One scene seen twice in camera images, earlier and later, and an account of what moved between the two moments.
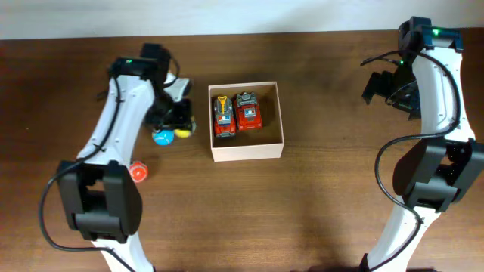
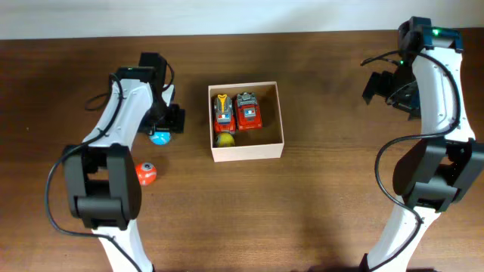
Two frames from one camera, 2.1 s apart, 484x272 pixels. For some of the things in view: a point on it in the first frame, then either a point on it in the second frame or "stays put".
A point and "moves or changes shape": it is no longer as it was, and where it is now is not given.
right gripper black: [377, 85] stays put
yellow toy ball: [182, 134] -> [225, 140]
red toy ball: [139, 171] moves or changes shape
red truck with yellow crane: [224, 124] stays put
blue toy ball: [164, 137] stays put
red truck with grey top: [248, 112] stays put
